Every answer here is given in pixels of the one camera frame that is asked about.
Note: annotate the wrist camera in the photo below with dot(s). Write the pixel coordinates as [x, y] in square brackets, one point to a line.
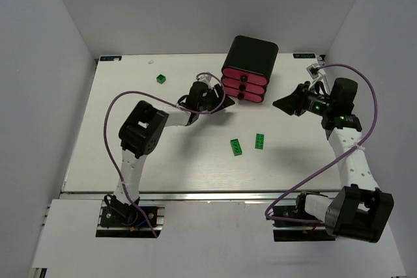
[204, 78]
[314, 71]

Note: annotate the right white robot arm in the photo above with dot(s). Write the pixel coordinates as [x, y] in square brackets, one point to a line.
[360, 210]

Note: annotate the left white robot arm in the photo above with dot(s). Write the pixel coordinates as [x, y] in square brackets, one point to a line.
[141, 131]

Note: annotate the blue label sticker left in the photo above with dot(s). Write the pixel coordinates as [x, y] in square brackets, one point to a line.
[110, 58]

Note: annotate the blue label sticker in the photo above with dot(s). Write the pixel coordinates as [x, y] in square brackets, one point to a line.
[110, 58]
[304, 56]

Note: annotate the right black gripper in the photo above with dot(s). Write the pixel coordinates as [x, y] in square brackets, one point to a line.
[301, 98]

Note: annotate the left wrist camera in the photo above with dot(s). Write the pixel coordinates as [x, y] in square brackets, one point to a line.
[204, 78]

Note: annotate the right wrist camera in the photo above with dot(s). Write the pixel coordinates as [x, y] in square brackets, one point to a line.
[314, 71]

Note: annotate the pink drawer with black knob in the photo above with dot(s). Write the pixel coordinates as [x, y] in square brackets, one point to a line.
[252, 78]

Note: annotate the small dark green lego cube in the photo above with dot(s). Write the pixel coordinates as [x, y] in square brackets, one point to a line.
[161, 79]

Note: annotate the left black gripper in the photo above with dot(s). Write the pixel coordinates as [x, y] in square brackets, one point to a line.
[215, 98]

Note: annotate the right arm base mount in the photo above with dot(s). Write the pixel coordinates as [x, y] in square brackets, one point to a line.
[295, 225]

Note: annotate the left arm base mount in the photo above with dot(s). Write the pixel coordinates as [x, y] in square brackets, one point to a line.
[121, 220]

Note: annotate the blue label sticker right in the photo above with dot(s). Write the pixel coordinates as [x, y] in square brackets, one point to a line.
[304, 56]

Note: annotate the long green lego brick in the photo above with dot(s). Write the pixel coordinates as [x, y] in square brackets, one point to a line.
[236, 147]
[259, 141]

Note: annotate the black drawer housing box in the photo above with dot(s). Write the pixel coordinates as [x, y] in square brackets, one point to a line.
[252, 55]

